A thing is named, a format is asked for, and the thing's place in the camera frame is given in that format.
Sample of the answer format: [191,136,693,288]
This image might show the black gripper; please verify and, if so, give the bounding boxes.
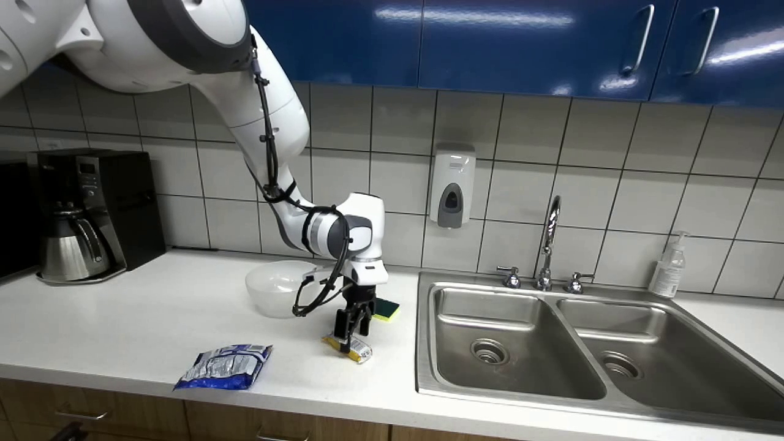
[333,282,383,353]

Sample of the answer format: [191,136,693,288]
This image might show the yellow and green sponge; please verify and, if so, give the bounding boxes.
[371,295,405,322]

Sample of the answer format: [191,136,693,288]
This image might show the white wall soap dispenser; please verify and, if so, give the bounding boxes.
[426,143,478,229]

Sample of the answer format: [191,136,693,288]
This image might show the chrome sink faucet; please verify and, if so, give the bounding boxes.
[532,192,567,293]

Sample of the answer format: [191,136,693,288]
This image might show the wooden drawer front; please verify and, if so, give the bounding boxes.
[0,376,191,441]
[183,396,394,441]

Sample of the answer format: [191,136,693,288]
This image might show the wooden under-sink panel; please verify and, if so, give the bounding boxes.
[388,420,511,441]

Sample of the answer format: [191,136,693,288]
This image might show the silver cabinet door handle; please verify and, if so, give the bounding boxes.
[619,1,660,80]
[692,5,722,78]

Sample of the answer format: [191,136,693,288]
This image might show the black countertop appliance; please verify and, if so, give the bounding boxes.
[0,156,45,282]

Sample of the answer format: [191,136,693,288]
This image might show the steel coffee carafe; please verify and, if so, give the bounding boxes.
[36,203,116,287]

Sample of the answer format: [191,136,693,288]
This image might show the translucent white plastic bowl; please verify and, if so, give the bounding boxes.
[242,258,331,321]

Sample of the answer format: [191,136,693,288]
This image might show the blue upper cabinet door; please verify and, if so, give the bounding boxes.
[416,0,681,104]
[242,0,423,87]
[650,0,784,111]

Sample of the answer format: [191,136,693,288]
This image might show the chrome faucet handle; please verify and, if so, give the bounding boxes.
[563,268,598,295]
[494,263,527,292]

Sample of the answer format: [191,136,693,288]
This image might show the clear soap pump bottle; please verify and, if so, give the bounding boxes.
[646,229,688,301]

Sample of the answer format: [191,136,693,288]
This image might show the black drip coffee maker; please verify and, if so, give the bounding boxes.
[26,148,170,287]

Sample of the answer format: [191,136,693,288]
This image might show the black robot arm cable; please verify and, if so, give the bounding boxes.
[246,31,358,321]

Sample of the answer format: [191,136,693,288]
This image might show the blue and white snack packet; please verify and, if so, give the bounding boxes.
[171,341,276,392]

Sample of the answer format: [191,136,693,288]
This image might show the stainless steel double sink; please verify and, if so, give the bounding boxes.
[412,271,784,436]

